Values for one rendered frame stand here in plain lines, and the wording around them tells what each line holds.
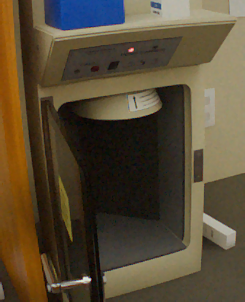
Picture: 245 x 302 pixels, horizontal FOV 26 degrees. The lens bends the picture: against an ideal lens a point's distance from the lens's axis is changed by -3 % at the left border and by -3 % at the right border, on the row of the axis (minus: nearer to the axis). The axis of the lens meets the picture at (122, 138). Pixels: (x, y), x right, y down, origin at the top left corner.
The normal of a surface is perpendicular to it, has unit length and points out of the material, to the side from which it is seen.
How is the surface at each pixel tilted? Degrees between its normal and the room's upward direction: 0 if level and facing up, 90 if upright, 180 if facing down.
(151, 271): 90
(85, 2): 90
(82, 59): 135
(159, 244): 0
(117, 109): 66
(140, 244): 0
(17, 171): 90
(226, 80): 90
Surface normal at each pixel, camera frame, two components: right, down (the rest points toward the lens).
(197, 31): 0.31, 0.87
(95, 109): -0.48, -0.08
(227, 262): -0.05, -0.94
